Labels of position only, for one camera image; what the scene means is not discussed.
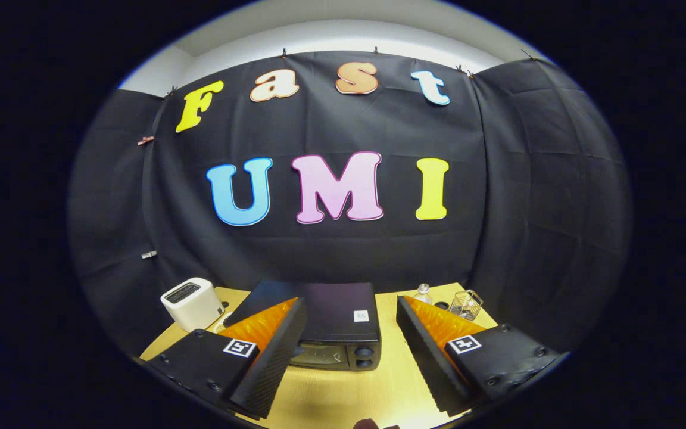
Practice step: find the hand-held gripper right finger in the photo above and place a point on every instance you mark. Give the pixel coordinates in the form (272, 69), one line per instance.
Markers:
(426, 363)

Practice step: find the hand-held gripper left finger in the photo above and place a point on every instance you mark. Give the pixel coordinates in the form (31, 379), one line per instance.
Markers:
(271, 363)

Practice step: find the black toaster oven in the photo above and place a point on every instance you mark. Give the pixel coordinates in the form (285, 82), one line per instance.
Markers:
(337, 304)

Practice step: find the white toaster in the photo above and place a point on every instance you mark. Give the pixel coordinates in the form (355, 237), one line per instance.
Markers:
(191, 307)

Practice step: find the clear bottle with red label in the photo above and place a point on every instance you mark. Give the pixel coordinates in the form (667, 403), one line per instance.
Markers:
(422, 296)

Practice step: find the pink clip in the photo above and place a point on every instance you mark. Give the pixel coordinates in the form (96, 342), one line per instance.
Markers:
(145, 140)

